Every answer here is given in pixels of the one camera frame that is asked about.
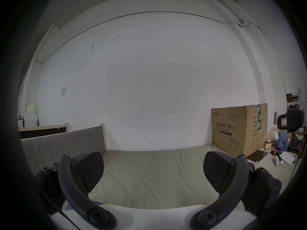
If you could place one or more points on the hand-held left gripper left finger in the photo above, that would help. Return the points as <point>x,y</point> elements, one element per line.
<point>72,190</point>

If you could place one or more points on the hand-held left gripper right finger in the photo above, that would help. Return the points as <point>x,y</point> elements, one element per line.
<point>233,190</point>

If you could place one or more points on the black flat tablet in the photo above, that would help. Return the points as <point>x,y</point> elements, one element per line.
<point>257,156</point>

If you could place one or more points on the grey padded headboard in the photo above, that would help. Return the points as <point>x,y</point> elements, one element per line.
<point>62,145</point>

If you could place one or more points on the small yellow toy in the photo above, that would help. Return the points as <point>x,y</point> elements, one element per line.
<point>268,146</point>

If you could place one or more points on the large brown cardboard carton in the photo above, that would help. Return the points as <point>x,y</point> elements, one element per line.
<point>230,130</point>

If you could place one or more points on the white paper sheet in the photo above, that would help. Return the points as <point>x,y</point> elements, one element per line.
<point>287,157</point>

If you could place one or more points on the blue bunched cloth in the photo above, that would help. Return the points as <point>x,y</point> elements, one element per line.
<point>283,140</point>

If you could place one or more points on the bed with beige sheet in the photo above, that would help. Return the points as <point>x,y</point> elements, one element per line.
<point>153,174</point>

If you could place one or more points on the stack of white boxes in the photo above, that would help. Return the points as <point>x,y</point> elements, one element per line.
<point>30,118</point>

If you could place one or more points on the black office chair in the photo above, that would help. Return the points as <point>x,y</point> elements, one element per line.
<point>291,120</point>

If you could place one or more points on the wooden frame with dark panel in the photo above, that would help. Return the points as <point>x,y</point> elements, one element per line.
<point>40,131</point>

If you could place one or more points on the white wall socket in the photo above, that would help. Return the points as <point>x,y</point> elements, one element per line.
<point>63,91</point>

